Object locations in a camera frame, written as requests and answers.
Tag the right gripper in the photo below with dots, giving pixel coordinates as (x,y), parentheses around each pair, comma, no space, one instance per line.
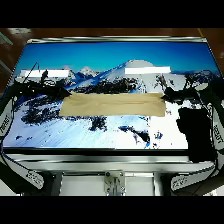
(172,96)

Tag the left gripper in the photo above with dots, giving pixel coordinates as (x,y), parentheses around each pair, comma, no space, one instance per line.
(60,92)

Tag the beige shirt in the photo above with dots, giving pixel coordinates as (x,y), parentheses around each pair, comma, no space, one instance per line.
(113,105)

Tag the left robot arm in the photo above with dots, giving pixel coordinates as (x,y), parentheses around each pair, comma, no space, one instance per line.
(5,121)

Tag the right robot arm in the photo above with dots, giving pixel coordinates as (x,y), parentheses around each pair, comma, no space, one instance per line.
(218,133)

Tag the silver frame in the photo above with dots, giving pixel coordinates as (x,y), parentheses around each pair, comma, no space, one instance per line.
(133,166)

